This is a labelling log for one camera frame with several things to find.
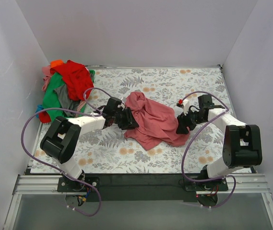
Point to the red t shirt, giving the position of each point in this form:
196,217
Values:
52,113

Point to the green t shirt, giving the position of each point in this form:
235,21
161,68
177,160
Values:
78,80

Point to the pink t shirt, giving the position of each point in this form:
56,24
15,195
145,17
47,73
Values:
157,123

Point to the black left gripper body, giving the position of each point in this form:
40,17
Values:
128,119

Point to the floral patterned table mat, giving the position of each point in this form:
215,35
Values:
107,151

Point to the orange cloth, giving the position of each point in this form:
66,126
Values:
55,63

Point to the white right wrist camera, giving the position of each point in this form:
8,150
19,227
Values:
184,105

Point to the grey t shirt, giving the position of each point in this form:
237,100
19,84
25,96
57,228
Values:
64,100

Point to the light pink cloth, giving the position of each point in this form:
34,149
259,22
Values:
47,77

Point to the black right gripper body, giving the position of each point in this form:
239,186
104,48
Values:
184,122

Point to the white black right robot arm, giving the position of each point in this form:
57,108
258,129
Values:
242,142

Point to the aluminium front frame rail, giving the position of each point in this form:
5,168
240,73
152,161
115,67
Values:
140,202

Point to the blue cloth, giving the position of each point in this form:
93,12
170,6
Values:
39,108

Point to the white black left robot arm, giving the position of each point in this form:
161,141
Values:
61,138

